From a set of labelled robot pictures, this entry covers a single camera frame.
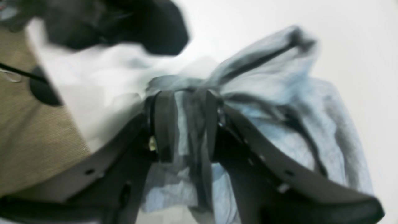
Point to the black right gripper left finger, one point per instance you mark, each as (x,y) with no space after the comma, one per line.
(107,187)

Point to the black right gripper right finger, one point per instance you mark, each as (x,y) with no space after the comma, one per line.
(270,187)

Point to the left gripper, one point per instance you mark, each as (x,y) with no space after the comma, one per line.
(157,25)

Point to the grey T-shirt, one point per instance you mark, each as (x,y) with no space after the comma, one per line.
(269,83)

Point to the round black stand base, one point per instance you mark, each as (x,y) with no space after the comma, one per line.
(44,93)

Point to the black stand pole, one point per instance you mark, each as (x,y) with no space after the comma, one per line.
(10,70)

